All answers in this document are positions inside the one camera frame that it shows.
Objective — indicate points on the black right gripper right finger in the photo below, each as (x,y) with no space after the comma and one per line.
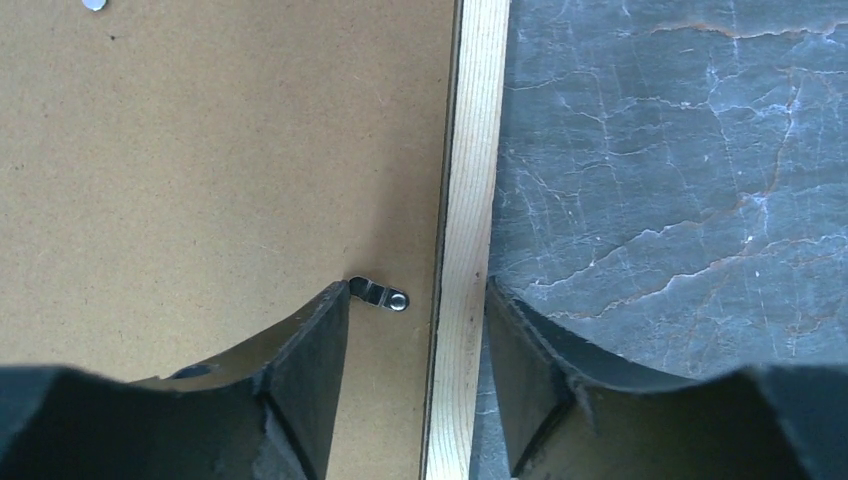
(573,410)

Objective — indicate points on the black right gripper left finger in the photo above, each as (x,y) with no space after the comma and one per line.
(262,409)

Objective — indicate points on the brown frame backing board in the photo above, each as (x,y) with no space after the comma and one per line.
(177,176)

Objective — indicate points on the light wooden picture frame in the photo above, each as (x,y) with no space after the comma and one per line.
(474,106)

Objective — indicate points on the small metal turn clip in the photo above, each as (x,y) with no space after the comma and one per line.
(378,295)

